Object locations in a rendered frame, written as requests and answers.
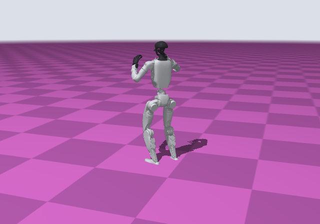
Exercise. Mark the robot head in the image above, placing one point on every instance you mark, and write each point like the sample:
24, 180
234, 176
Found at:
161, 45

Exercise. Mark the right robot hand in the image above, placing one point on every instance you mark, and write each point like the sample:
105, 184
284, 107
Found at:
160, 51

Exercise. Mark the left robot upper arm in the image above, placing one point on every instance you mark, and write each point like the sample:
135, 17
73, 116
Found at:
148, 65

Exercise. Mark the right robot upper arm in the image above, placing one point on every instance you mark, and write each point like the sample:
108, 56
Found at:
175, 66

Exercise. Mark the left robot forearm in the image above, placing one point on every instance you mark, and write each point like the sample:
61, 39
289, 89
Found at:
134, 71

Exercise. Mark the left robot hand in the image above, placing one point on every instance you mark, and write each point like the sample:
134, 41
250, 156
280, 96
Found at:
136, 60

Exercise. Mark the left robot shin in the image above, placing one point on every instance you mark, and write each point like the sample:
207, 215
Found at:
150, 144

